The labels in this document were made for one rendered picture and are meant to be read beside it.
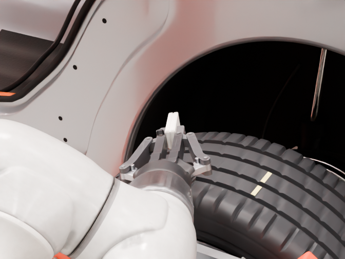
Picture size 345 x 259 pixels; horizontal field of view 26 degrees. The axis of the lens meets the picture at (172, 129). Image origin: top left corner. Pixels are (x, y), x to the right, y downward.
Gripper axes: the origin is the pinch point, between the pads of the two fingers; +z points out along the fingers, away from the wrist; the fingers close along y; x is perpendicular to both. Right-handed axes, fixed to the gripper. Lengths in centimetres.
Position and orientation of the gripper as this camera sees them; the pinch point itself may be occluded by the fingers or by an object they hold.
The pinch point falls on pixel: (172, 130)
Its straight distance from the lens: 113.6
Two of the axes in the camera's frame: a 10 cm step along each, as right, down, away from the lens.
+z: 0.8, -4.2, 9.0
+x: -1.5, -9.0, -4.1
